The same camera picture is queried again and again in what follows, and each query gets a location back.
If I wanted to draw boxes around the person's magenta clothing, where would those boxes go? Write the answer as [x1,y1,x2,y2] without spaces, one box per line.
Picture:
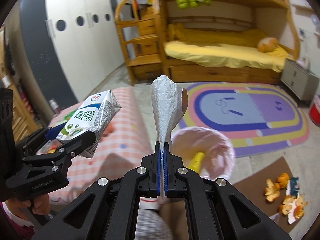
[0,202,34,240]

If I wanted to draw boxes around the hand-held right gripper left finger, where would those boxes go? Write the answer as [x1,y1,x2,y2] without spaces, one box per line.
[32,141,163,240]

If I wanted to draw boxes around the red bin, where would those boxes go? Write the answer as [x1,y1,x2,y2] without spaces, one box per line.
[309,100,320,128]

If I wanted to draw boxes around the person's grey trouser leg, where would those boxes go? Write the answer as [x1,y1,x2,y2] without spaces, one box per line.
[136,207,173,240]

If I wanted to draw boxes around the wooden stair drawers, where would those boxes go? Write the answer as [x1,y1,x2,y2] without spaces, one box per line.
[115,0,166,85]

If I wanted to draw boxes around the pink checkered tablecloth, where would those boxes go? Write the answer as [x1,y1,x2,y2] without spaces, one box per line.
[36,87,157,203]

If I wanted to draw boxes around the rainbow pattern rug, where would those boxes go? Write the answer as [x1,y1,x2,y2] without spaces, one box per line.
[179,82,310,158]

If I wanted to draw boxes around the brown cardboard sheet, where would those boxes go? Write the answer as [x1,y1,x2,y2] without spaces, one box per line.
[160,156,294,240]

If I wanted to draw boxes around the white wardrobe with round holes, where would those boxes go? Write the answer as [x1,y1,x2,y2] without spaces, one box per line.
[19,0,126,103]

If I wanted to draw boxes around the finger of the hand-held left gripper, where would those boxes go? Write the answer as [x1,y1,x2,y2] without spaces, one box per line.
[22,130,97,167]
[14,123,67,156]

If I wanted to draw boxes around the white pink printed wrapper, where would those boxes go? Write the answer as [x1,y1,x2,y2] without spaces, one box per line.
[287,205,304,224]

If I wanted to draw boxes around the orange plush toy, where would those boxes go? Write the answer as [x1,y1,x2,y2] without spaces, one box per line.
[257,37,278,53]

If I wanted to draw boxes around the white milk carton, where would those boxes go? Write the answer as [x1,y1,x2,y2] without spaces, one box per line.
[56,90,122,159]

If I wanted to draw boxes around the dark blue snack wrapper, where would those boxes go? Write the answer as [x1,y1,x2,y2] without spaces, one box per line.
[286,177,300,197]

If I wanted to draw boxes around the person's left hand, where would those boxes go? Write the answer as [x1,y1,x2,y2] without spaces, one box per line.
[7,194,51,216]

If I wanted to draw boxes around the yellow banana peel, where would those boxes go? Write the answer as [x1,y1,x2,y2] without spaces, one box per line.
[188,152,205,173]

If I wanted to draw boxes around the wooden cabinet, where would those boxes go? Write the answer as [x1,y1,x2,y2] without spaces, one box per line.
[0,27,33,140]

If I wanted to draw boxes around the orange tangerine peel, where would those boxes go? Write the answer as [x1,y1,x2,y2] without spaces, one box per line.
[279,195,297,215]
[292,195,305,219]
[265,179,281,202]
[276,172,290,188]

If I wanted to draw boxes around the white item on nightstand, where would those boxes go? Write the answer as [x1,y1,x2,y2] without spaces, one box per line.
[297,57,311,68]

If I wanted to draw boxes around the grey nightstand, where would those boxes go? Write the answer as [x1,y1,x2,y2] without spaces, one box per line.
[280,59,320,102]

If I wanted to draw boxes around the trash bin with pink liner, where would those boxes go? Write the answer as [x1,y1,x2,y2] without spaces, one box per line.
[170,127,235,188]

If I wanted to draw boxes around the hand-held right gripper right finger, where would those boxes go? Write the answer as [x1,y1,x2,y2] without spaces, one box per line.
[164,144,292,240]

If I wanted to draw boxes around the white plastic bag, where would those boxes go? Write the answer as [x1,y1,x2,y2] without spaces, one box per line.
[150,74,188,198]

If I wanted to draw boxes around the yellow bedding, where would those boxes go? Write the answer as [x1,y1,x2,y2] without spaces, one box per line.
[164,22,289,72]

